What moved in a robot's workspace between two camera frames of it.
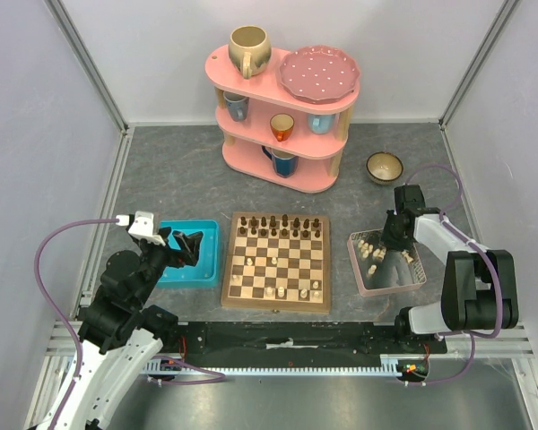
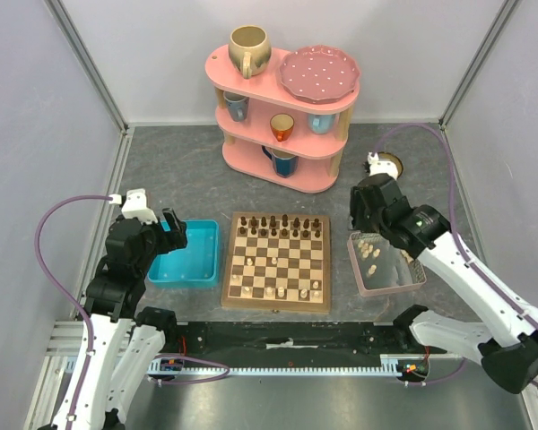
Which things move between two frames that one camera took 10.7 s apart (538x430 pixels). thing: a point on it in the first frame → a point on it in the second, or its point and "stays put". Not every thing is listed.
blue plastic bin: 205,273 stays put
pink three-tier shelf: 274,139 stays put
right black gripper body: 393,233 → 364,208
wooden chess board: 278,262 stays put
